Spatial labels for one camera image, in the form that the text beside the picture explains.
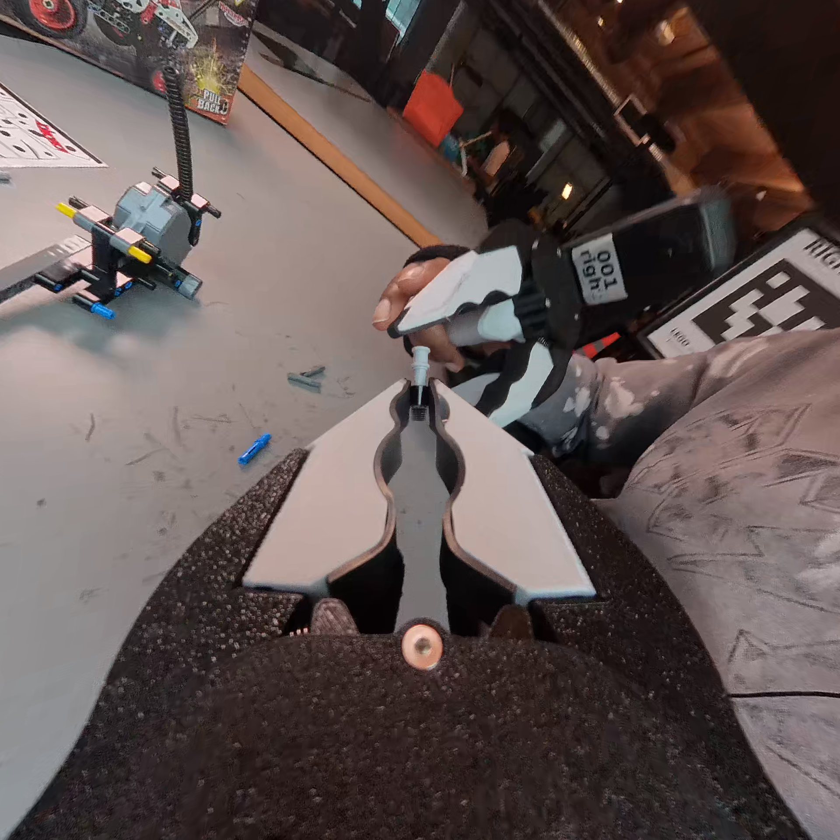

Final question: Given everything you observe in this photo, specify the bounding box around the toy truck box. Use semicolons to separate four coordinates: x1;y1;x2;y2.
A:
0;0;259;126

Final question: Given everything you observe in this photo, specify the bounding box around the black ribbed hose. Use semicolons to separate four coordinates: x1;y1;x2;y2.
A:
162;66;198;202

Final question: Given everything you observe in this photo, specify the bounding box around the grey table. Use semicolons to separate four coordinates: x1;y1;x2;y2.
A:
239;20;490;248

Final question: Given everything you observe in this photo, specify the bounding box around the grey black toy chassis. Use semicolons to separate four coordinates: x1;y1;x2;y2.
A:
0;167;224;322

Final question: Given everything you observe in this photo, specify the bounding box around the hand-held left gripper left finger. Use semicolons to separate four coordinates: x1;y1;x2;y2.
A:
241;378;412;595

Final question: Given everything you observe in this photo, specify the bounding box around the person's right hand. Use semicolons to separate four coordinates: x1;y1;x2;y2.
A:
371;256;484;371

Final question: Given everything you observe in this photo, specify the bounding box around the person's right forearm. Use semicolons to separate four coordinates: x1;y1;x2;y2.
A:
505;327;840;463

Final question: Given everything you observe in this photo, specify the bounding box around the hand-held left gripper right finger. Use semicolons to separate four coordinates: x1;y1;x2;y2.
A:
428;378;598;606

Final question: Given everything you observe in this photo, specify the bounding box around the printed instruction sheet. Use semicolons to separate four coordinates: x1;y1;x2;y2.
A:
0;82;110;170

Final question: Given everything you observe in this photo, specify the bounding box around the person's torso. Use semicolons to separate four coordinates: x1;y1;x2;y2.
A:
591;394;840;840

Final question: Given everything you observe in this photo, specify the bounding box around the grey pin with black connector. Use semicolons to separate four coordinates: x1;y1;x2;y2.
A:
408;346;434;421

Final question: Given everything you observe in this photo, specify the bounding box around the grey desk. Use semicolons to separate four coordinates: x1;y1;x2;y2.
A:
0;16;460;815

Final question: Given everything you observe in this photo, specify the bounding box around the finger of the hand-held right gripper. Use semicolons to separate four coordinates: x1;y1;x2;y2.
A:
489;340;573;429
471;343;534;416

